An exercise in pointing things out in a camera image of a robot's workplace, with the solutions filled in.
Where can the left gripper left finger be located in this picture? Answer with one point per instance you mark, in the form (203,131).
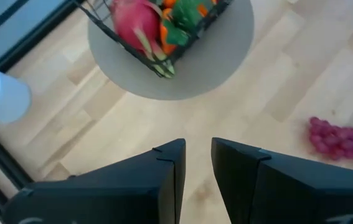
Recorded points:
(117,193)

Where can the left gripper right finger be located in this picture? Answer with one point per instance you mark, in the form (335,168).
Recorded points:
(288,193)

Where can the pink grape bunch with leaf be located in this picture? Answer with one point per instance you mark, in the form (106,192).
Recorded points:
(335,141)

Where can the orange carrot green leaves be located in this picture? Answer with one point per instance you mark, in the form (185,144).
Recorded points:
(168,46)

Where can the potted plant white pot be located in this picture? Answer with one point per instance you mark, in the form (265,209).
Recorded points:
(8,99)

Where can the round grey mat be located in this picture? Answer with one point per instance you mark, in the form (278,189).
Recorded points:
(213,68)

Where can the black aluminium table frame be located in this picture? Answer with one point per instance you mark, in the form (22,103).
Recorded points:
(5,154)

